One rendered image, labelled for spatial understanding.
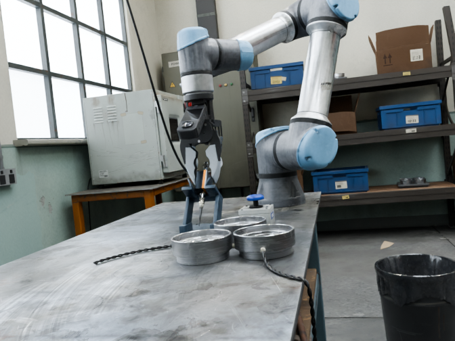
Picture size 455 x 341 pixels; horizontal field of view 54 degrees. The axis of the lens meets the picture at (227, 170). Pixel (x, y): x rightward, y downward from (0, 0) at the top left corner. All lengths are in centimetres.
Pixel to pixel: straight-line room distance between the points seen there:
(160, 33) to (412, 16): 265
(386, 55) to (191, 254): 379
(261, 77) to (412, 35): 138
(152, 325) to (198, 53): 69
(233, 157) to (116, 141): 178
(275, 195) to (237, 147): 337
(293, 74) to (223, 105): 83
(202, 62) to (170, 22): 423
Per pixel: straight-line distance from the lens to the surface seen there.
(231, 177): 469
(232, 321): 51
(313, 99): 125
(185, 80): 106
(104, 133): 324
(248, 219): 94
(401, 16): 500
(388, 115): 434
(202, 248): 74
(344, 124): 426
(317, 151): 120
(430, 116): 439
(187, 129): 97
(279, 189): 131
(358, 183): 433
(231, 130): 467
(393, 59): 438
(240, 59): 112
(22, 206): 289
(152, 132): 309
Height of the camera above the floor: 99
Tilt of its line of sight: 3 degrees down
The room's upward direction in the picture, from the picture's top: 6 degrees counter-clockwise
